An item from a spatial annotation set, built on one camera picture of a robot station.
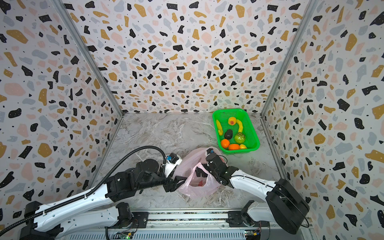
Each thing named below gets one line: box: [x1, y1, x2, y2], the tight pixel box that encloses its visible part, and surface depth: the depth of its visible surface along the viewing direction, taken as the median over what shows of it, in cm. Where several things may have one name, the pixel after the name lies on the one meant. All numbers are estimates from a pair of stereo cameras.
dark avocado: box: [224, 129, 233, 140], surface depth 105 cm
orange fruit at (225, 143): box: [221, 139, 230, 149], surface depth 101 cm
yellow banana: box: [236, 119, 243, 133], surface depth 115 cm
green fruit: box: [234, 132, 246, 144], surface depth 102 cm
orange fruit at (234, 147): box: [228, 144, 241, 150], surface depth 99 cm
